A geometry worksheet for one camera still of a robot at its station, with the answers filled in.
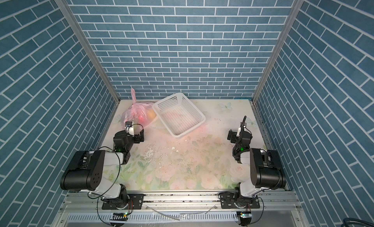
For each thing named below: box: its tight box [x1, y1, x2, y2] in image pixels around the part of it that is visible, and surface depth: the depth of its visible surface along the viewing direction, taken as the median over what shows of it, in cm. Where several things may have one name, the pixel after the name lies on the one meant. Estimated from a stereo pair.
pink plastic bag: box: [121, 88, 157, 128], surface depth 101 cm
